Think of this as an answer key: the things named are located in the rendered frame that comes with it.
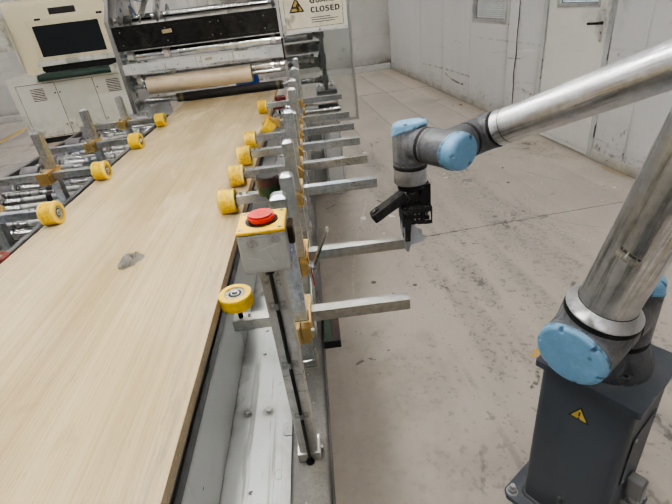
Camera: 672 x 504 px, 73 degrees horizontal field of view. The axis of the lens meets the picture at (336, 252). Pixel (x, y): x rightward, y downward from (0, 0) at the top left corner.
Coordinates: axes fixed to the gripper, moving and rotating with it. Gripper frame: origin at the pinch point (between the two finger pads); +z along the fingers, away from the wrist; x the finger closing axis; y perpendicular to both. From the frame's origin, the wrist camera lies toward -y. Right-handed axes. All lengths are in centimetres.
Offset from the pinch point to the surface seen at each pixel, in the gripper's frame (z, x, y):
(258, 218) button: -41, -57, -31
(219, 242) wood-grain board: -8, 4, -54
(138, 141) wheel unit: -12, 123, -114
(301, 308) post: -5.3, -30.7, -30.1
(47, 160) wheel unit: -18, 83, -139
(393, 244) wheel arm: -2.3, -1.5, -3.7
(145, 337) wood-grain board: -8, -37, -64
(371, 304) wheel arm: -0.7, -26.5, -13.7
